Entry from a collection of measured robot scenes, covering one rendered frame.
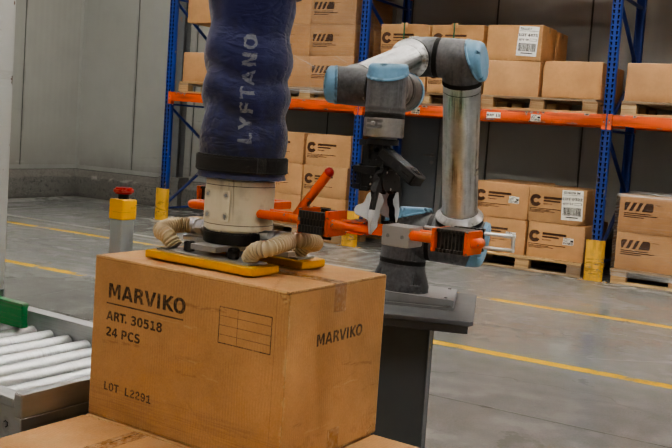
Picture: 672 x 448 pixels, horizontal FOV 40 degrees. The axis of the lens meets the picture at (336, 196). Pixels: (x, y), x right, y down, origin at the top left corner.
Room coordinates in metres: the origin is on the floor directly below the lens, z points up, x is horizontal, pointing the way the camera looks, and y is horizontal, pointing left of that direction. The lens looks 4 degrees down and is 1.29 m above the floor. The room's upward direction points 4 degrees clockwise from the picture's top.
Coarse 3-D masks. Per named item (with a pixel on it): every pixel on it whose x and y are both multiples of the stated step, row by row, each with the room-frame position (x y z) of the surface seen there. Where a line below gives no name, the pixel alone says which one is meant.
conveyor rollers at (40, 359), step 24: (0, 336) 2.99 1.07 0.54; (24, 336) 2.97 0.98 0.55; (48, 336) 3.04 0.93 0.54; (0, 360) 2.68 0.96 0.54; (24, 360) 2.74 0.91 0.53; (48, 360) 2.72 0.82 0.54; (72, 360) 2.78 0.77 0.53; (0, 384) 2.47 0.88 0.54; (24, 384) 2.44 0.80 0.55; (48, 384) 2.49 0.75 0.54
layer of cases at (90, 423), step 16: (80, 416) 2.23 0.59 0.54; (96, 416) 2.24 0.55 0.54; (32, 432) 2.09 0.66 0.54; (48, 432) 2.10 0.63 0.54; (64, 432) 2.11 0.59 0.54; (80, 432) 2.11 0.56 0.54; (96, 432) 2.12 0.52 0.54; (112, 432) 2.13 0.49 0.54; (128, 432) 2.14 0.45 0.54; (144, 432) 2.14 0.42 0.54
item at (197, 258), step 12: (192, 240) 2.24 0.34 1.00; (156, 252) 2.22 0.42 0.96; (168, 252) 2.21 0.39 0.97; (180, 252) 2.20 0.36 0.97; (192, 252) 2.21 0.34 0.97; (204, 252) 2.22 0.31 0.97; (228, 252) 2.14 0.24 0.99; (192, 264) 2.15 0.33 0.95; (204, 264) 2.13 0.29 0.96; (216, 264) 2.11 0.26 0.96; (228, 264) 2.10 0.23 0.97; (240, 264) 2.09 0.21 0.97; (252, 264) 2.09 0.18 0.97; (264, 264) 2.13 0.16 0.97; (252, 276) 2.06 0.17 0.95
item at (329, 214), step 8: (304, 208) 2.13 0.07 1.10; (312, 208) 2.15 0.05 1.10; (320, 208) 2.18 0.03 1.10; (304, 216) 2.10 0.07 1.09; (312, 216) 2.09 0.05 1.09; (320, 216) 2.07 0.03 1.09; (328, 216) 2.08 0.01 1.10; (336, 216) 2.10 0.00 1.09; (344, 216) 2.13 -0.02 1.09; (304, 224) 2.11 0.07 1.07; (312, 224) 2.09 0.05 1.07; (320, 224) 2.08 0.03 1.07; (328, 224) 2.08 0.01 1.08; (304, 232) 2.10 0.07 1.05; (312, 232) 2.08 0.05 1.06; (320, 232) 2.07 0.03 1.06; (328, 232) 2.08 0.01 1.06; (336, 232) 2.11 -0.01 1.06; (344, 232) 2.13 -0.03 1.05
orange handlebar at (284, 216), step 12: (192, 204) 2.31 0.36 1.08; (276, 204) 2.44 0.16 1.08; (288, 204) 2.49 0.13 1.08; (264, 216) 2.19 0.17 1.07; (276, 216) 2.17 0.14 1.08; (288, 216) 2.15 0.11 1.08; (336, 228) 2.07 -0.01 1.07; (348, 228) 2.05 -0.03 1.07; (360, 228) 2.03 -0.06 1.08; (420, 240) 1.95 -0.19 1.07; (480, 240) 1.90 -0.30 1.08
